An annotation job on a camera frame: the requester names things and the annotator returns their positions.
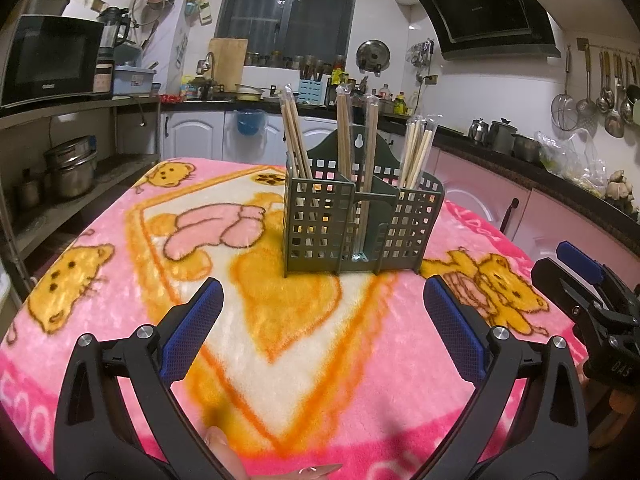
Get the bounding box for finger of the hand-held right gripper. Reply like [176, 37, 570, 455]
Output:
[531, 257, 597, 322]
[556, 241, 627, 307]

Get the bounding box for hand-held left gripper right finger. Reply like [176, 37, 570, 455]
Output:
[423, 275, 590, 480]

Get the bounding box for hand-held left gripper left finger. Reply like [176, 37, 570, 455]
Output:
[52, 277, 226, 480]

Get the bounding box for dark green plastic utensil holder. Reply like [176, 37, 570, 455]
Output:
[282, 127, 446, 279]

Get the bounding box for bunch of wooden chopsticks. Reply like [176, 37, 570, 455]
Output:
[279, 82, 441, 261]

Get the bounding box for person's right hand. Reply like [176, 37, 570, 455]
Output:
[580, 377, 635, 452]

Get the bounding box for person's left hand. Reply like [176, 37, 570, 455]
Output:
[204, 425, 346, 480]

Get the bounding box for pink kitchen cabinets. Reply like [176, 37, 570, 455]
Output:
[432, 147, 640, 281]

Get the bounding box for ginger root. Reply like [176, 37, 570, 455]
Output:
[605, 169, 640, 207]

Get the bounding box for clear plastic bag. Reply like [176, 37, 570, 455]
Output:
[534, 129, 609, 194]

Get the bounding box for pink printed blanket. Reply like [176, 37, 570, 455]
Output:
[0, 157, 589, 480]

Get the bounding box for open steel pot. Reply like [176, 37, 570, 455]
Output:
[512, 133, 544, 164]

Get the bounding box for black kitchen countertop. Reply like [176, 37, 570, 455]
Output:
[160, 95, 640, 223]

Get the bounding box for lidded steel pot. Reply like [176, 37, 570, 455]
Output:
[487, 118, 517, 154]

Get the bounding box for row of hanging metal ladles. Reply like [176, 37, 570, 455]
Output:
[549, 39, 640, 139]

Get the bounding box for metal shelf rack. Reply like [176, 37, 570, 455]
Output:
[0, 94, 162, 286]

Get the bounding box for white kitchen cabinets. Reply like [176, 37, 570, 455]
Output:
[160, 109, 416, 166]

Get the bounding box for stacked steel pots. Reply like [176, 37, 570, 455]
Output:
[43, 134, 99, 200]

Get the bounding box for small steel pot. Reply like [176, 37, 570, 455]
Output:
[14, 169, 44, 211]

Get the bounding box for blue hanging bucket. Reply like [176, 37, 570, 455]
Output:
[235, 108, 265, 137]

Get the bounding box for cluster of sauce bottles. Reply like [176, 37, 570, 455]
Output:
[376, 84, 409, 117]

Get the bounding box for light blue storage box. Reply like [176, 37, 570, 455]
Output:
[112, 64, 156, 96]

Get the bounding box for cluster of hanging metal tools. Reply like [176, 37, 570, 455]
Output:
[409, 39, 435, 69]

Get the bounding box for blue knife holder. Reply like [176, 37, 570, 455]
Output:
[298, 77, 329, 106]

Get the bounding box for wooden cutting board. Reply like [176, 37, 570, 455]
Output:
[207, 38, 249, 86]

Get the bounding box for black range hood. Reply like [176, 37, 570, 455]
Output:
[408, 0, 562, 60]

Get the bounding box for hanging steel pan lid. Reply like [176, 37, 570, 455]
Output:
[355, 39, 392, 72]

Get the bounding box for row of spice jars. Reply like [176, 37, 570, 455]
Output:
[244, 51, 349, 72]

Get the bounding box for countertop blender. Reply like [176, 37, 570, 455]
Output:
[94, 6, 132, 99]

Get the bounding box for black microwave oven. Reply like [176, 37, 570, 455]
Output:
[0, 14, 105, 109]

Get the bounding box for dark framed window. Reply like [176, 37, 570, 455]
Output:
[214, 0, 362, 69]

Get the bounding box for grey metal box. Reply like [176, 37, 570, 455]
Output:
[22, 0, 71, 16]

